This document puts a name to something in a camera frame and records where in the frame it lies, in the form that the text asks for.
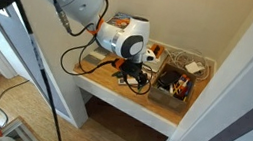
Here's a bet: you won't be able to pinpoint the black glossy case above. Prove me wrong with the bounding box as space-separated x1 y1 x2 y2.
156 68 182 91

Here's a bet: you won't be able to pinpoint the grey metal frame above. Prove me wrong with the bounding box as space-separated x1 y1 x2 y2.
0 114 50 141

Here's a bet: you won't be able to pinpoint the thin black floor cable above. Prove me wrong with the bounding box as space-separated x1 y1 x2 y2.
0 75 32 131

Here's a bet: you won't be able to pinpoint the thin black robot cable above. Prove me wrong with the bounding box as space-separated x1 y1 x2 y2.
23 0 165 97

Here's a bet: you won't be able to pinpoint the dark green glossy object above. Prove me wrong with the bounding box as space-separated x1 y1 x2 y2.
110 69 124 80

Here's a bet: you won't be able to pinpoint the thick black cable hose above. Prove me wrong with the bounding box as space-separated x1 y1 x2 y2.
0 0 87 141

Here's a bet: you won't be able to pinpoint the grey white paper sheets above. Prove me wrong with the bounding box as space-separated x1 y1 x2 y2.
81 43 114 69

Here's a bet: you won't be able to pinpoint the orange velcro strap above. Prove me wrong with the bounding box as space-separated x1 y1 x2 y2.
85 15 106 38

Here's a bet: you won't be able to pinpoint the colourful book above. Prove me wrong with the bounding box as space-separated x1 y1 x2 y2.
105 9 133 32

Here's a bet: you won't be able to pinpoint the brown cardboard box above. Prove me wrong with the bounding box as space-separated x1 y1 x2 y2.
145 59 200 116

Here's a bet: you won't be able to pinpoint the grey door panel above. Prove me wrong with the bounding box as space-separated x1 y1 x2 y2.
0 0 87 119

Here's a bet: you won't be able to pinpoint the white remote control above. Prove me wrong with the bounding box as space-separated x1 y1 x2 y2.
117 74 139 88

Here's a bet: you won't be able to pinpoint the white door frame post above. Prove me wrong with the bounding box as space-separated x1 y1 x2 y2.
1 0 106 130

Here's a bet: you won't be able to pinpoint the white frame dark stripe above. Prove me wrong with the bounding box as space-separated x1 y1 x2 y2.
154 0 253 141

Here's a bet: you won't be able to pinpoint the white paper stack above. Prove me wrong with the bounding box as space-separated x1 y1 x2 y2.
145 54 167 74

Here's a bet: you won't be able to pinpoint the white cable bundle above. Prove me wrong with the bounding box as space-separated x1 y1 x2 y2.
160 45 213 83

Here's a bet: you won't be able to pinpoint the black orange wrist camera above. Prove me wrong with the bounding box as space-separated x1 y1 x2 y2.
110 56 128 71

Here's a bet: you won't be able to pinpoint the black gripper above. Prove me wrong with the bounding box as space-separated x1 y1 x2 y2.
120 59 152 89

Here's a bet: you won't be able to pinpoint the orange black tool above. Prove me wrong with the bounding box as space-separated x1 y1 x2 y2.
148 43 166 60

